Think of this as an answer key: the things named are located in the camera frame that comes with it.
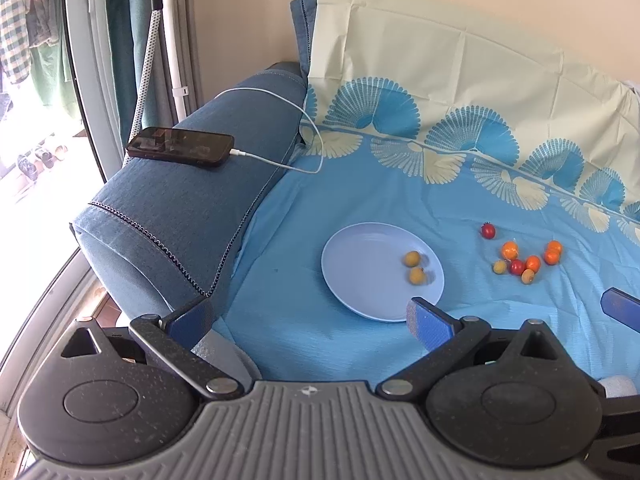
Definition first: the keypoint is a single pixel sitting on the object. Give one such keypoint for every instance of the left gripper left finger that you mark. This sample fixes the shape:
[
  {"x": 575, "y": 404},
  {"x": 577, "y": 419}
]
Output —
[{"x": 168, "y": 341}]

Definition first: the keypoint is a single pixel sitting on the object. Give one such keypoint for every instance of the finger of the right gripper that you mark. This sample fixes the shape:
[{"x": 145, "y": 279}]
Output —
[{"x": 622, "y": 307}]

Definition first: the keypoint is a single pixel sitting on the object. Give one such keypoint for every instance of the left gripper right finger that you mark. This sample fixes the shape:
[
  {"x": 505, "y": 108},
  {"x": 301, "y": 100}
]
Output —
[{"x": 450, "y": 344}]

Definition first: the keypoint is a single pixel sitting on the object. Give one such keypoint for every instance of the orange tangerine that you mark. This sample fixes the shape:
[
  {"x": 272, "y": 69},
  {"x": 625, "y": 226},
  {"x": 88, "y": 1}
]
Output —
[
  {"x": 533, "y": 263},
  {"x": 551, "y": 257},
  {"x": 509, "y": 250},
  {"x": 554, "y": 246}
]

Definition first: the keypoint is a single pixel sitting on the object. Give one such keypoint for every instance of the yellow-brown longan fruit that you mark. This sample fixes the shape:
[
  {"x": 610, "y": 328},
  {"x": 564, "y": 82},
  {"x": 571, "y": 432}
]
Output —
[{"x": 499, "y": 267}]

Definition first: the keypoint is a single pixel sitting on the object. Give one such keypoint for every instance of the red cherry tomato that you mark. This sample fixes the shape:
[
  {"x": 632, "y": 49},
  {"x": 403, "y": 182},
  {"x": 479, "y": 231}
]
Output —
[
  {"x": 517, "y": 267},
  {"x": 488, "y": 231}
]

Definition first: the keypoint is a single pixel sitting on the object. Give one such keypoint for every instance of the small yellow longan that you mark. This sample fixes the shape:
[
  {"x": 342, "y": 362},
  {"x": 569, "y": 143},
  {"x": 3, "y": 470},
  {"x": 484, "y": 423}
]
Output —
[{"x": 528, "y": 276}]

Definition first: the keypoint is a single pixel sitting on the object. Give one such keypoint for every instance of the yellow longan on plate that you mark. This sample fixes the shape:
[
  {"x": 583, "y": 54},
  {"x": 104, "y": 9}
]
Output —
[
  {"x": 417, "y": 276},
  {"x": 412, "y": 259}
]

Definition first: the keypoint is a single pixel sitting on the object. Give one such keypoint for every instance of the light blue plate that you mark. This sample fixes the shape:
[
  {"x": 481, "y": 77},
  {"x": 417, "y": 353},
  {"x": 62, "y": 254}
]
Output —
[{"x": 363, "y": 266}]

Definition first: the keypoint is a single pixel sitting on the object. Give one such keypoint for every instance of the black smartphone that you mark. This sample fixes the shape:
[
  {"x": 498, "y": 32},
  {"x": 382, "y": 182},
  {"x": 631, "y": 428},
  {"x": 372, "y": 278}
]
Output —
[{"x": 183, "y": 146}]

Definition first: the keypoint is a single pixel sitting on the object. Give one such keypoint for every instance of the hanging clothes outside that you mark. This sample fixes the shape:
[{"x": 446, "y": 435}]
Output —
[{"x": 33, "y": 50}]

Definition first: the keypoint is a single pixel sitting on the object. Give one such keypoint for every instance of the teal curtain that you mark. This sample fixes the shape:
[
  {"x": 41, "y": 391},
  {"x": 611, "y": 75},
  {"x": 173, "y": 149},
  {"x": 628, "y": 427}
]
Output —
[{"x": 127, "y": 21}]

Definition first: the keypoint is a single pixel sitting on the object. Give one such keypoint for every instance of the garment steamer stand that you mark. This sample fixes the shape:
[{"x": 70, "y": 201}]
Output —
[{"x": 165, "y": 89}]

